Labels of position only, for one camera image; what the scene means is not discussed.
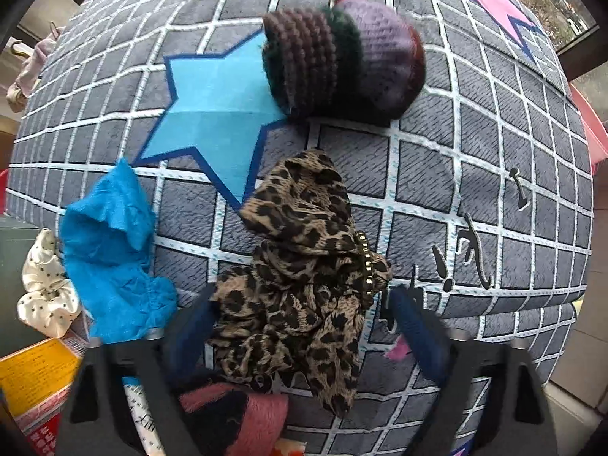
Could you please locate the red plastic basin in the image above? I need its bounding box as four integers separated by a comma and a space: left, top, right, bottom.
569, 84, 608, 173

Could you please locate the purple brown knitted hat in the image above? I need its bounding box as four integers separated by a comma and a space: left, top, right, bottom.
262, 0, 426, 126

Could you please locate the pink black knitted cuff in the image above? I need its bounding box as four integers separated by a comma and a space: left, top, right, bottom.
179, 383, 288, 456

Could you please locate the blue crinkled cloth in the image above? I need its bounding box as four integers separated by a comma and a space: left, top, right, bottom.
60, 160, 177, 344

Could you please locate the red yellow cardboard box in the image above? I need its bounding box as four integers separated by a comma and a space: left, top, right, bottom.
1, 331, 88, 455

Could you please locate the grey storage box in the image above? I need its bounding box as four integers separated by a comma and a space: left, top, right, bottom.
0, 216, 45, 357

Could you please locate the grey checked mattress cover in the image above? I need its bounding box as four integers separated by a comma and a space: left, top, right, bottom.
4, 0, 594, 455

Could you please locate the white polka dot scrunchie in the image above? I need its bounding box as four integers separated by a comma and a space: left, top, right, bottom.
16, 228, 81, 339

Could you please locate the leopard print scarf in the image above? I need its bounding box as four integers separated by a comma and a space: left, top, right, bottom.
208, 149, 392, 417

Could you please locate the pink cloth on rack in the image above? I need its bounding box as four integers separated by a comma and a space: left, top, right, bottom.
6, 23, 64, 113

